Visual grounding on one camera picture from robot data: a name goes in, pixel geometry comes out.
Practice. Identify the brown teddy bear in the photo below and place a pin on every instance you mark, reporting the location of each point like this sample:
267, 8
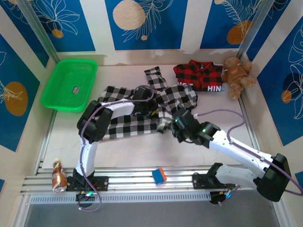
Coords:
234, 73

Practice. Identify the aluminium side rail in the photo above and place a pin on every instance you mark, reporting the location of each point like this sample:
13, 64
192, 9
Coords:
248, 123
45, 146

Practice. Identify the red black checked shirt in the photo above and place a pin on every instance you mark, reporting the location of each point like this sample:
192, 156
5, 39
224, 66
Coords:
201, 73

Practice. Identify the black controller board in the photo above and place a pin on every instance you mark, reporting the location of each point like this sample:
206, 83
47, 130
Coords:
85, 195
222, 196

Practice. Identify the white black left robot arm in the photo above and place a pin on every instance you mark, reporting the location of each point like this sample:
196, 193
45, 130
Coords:
97, 123

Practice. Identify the aluminium rail bed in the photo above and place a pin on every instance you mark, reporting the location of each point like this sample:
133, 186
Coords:
132, 179

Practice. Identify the black white checked shirt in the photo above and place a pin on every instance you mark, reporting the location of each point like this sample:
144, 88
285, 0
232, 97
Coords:
123, 128

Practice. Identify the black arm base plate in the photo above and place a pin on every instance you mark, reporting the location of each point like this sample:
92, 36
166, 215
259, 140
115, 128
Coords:
198, 182
101, 183

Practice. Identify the aluminium frame post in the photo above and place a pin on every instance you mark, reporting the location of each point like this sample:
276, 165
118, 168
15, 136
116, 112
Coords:
40, 30
255, 26

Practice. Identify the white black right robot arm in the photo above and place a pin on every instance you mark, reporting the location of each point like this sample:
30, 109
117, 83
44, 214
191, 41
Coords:
241, 151

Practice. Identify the blue orange block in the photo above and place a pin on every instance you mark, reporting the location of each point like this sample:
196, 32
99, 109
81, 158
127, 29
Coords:
157, 177

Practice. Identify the small label sticker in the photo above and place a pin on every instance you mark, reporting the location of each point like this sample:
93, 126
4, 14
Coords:
76, 90

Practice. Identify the green plastic basket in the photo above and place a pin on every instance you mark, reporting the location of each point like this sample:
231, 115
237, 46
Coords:
54, 99

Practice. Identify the brown drink bottle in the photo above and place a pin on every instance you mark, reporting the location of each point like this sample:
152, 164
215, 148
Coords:
59, 179

